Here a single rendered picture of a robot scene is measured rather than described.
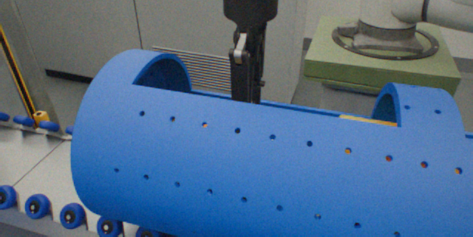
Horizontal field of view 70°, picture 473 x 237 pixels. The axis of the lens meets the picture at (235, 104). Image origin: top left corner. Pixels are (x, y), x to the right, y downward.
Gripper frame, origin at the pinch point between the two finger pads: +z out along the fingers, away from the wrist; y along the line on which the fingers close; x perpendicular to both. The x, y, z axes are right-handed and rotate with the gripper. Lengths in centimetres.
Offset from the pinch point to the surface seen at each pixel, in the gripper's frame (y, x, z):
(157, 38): -150, -102, 60
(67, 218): 16.8, -27.6, 16.5
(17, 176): 8, -48, 21
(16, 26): -28, -77, 3
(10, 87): -135, -237, 113
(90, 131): 16.8, -17.0, -4.8
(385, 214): 18.1, 19.6, -2.8
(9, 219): 17.5, -41.7, 21.3
